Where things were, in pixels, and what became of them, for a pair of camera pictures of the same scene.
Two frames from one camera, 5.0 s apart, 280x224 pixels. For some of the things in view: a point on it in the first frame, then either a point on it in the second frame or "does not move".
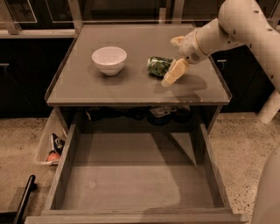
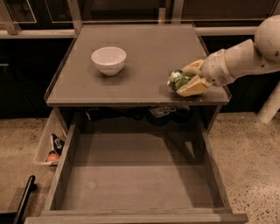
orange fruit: (52, 156) does not move
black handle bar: (31, 185) does not move
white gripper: (189, 49) -> (215, 70)
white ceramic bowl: (109, 59) does not move
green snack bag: (158, 66) -> (177, 79)
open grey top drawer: (136, 178) does not move
